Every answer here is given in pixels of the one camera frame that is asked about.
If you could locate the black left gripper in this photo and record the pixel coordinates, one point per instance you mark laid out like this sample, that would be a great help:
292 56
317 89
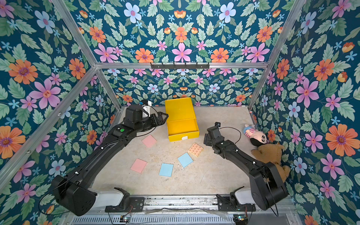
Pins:
160 122

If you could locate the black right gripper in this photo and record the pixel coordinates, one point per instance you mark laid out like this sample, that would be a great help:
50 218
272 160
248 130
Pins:
209 138

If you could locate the orange patterned sticky note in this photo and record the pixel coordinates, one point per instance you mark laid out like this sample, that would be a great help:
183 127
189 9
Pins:
195 149

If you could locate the yellow drawer cabinet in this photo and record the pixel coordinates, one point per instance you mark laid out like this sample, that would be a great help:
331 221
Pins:
182 121

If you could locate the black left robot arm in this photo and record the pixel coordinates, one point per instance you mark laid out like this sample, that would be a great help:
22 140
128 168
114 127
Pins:
74 191

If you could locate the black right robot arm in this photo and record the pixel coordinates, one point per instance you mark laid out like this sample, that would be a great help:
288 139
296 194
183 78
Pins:
266 185

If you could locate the pink sticky note upper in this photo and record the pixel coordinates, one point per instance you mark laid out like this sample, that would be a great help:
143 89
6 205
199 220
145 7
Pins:
149 141

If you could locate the pink sticky note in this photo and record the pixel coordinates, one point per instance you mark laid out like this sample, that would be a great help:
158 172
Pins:
138 166
149 141

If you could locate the blue sticky note right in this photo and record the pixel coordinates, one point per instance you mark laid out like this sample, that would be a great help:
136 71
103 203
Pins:
185 160

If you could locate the blue sticky note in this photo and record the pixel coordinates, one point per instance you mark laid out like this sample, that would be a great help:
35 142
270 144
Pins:
185 160
166 170

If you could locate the blue sticky note left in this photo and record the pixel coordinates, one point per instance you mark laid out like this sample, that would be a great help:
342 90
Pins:
166 170

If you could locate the pink sticky note lower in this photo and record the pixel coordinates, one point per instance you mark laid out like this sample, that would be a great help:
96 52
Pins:
138 166

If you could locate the pink plush doll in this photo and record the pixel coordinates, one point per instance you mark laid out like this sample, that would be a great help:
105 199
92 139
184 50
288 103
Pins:
257 138

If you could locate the brown teddy bear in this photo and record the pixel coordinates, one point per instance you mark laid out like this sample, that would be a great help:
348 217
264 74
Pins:
272 153

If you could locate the metal hook rail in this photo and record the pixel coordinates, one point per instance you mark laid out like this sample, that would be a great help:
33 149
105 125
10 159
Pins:
176 66

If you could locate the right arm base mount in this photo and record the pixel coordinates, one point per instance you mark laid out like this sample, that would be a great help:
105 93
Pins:
239 200

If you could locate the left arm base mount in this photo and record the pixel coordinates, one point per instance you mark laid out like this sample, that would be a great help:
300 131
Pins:
128 203

